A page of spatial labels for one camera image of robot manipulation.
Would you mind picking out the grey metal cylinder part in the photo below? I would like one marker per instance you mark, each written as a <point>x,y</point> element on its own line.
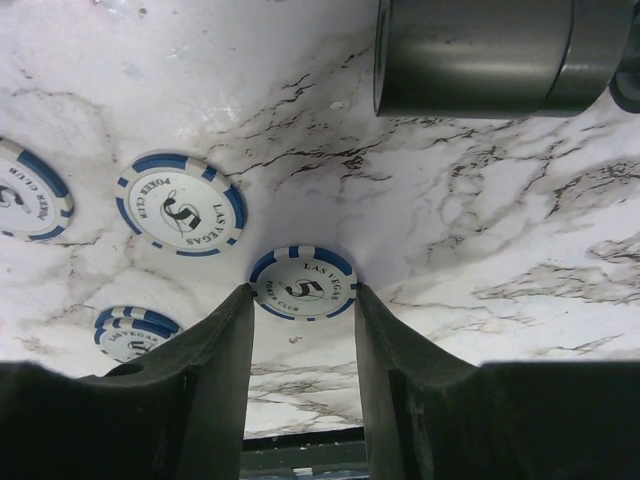
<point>504,59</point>

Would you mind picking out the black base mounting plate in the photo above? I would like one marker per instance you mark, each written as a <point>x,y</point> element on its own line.
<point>334,454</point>

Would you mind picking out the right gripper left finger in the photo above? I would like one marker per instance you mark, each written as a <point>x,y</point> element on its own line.
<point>177,412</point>

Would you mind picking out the white poker chip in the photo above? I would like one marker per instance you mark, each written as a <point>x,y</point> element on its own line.
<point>181,205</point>
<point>36,204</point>
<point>125,333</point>
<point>303,283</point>

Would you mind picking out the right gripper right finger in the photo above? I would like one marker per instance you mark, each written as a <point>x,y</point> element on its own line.
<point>430,415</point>

